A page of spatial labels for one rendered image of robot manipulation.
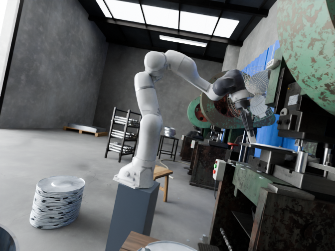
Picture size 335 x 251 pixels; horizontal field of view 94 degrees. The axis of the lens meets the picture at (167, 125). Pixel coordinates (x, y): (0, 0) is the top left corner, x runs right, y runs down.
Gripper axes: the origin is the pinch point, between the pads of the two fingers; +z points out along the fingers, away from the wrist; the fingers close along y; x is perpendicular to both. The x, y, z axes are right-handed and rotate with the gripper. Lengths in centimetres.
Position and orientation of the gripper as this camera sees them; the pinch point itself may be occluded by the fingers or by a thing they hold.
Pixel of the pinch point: (251, 136)
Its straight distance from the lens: 97.2
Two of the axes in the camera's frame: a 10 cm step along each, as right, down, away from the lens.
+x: 9.4, -2.4, -2.3
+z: 2.2, 9.7, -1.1
